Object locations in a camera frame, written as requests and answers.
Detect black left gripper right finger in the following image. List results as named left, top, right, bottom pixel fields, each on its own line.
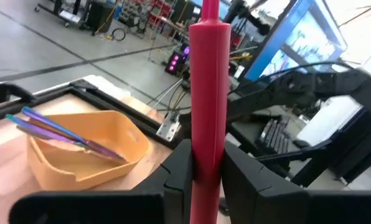
left=221, top=141, right=371, bottom=224

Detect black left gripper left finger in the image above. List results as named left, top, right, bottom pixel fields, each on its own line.
left=8, top=138, right=195, bottom=224

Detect iridescent metal knife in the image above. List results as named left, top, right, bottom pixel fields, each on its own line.
left=21, top=106, right=127, bottom=162
left=5, top=114, right=90, bottom=147

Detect red silicone spoon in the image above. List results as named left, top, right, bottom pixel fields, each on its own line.
left=188, top=0, right=232, bottom=224

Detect black keyboard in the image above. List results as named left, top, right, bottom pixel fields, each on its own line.
left=255, top=116, right=294, bottom=155

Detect white paper sheet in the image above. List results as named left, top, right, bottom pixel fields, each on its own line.
left=297, top=96, right=364, bottom=147

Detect computer case pink lights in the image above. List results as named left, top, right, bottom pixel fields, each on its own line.
left=165, top=43, right=191, bottom=75

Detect black computer monitor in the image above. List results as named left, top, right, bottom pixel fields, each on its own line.
left=244, top=0, right=348, bottom=83

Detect black device on stand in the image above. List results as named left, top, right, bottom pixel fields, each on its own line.
left=225, top=0, right=272, bottom=37

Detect shelf with red bins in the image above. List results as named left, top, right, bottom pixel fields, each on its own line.
left=120, top=0, right=174, bottom=29

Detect black workshop cart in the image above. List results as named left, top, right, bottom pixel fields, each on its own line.
left=34, top=0, right=115, bottom=32

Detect silver corner bracket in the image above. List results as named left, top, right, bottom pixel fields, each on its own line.
left=156, top=113, right=182, bottom=142

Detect black metal table frame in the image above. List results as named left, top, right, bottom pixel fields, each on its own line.
left=0, top=79, right=186, bottom=150

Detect coiled black floor cable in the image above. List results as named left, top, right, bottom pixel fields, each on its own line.
left=110, top=27, right=127, bottom=42

